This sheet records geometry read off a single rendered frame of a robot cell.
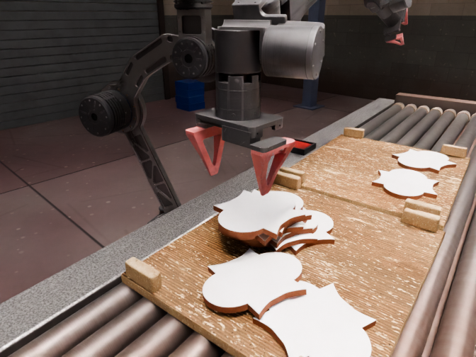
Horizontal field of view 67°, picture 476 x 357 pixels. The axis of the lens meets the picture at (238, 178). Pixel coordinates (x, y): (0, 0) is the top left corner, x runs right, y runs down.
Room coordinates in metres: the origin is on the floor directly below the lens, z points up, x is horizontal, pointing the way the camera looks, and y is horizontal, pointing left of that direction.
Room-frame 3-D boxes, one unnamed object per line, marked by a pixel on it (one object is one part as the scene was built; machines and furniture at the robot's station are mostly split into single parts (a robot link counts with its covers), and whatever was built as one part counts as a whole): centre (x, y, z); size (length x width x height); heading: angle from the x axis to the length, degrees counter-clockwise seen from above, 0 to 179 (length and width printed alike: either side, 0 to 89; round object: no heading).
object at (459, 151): (0.90, -0.57, 0.95); 0.06 x 0.02 x 0.03; 54
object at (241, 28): (0.46, -0.01, 1.24); 0.07 x 0.06 x 0.07; 66
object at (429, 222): (0.55, -0.32, 0.95); 0.06 x 0.02 x 0.03; 52
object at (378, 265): (0.47, -0.09, 0.93); 0.41 x 0.35 x 0.02; 142
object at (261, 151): (0.44, -0.03, 1.10); 0.07 x 0.07 x 0.09; 48
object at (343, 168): (0.82, -0.34, 0.93); 0.41 x 0.35 x 0.02; 144
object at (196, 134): (0.49, 0.03, 1.10); 0.07 x 0.07 x 0.09; 48
